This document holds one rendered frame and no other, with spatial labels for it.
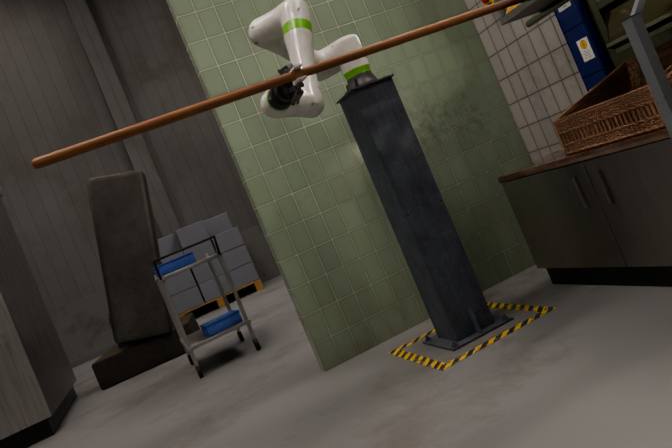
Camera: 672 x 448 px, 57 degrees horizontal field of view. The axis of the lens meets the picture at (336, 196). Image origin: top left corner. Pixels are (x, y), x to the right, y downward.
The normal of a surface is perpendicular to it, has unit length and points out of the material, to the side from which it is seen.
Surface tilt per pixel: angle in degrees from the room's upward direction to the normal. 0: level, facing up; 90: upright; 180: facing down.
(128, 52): 90
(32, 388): 90
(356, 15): 90
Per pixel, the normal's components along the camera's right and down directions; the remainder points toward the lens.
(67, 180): 0.28, -0.12
